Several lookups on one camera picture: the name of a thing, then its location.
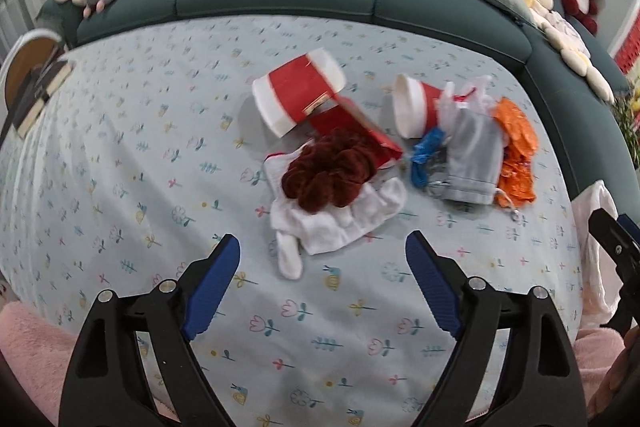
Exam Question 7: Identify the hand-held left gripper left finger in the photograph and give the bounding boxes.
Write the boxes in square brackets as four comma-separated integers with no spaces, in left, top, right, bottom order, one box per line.
[59,233,242,427]

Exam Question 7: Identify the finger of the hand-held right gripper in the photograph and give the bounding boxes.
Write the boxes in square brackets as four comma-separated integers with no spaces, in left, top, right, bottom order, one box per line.
[588,208,640,332]

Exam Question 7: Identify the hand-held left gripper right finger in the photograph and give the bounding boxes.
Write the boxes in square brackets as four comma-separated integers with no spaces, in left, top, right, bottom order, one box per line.
[405,230,588,427]

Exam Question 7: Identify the bin with white liner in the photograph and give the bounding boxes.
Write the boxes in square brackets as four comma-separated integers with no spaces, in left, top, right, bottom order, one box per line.
[570,180,621,328]

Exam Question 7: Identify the white cloth glove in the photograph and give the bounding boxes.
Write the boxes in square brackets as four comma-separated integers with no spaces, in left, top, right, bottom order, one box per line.
[263,151,407,280]

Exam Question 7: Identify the blue plastic wrapper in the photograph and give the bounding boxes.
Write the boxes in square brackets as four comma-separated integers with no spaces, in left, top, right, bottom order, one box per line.
[410,127,448,188]

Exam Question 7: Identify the grey drawstring pouch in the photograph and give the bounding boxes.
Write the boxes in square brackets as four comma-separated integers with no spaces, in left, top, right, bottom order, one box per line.
[440,107,503,206]

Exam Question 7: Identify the orange plastic bag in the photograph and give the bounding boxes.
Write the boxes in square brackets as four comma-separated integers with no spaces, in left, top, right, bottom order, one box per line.
[492,97,540,208]

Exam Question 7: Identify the dark red velvet scrunchie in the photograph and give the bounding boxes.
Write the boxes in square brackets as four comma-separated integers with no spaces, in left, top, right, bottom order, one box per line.
[280,129,383,214]

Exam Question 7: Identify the red paper packet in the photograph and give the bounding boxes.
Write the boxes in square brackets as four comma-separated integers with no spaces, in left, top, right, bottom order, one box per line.
[306,94,405,170]

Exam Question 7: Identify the clear plastic bag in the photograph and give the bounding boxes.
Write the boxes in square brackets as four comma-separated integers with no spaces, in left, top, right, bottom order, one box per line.
[440,74,496,132]

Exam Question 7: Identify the green potted plant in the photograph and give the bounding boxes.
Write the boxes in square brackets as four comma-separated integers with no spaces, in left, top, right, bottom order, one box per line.
[612,87,640,142]

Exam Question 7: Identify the floral pale blue tablecloth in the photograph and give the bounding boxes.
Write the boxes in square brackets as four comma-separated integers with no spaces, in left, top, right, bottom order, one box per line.
[0,14,586,427]

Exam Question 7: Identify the small red white paper cup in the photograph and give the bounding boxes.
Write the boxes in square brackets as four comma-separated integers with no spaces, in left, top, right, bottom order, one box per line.
[391,73,457,140]

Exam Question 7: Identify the lilac flower cushion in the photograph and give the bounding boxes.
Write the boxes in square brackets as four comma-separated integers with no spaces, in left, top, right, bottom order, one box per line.
[547,9,591,52]

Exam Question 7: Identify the large red white paper cup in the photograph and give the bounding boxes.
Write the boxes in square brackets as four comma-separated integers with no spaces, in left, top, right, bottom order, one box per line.
[251,48,347,138]

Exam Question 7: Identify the round wooden tray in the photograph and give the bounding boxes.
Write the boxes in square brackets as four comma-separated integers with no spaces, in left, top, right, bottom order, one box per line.
[2,28,66,108]

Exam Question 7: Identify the red wall decoration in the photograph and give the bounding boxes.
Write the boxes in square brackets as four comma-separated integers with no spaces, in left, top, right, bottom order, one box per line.
[612,22,640,75]

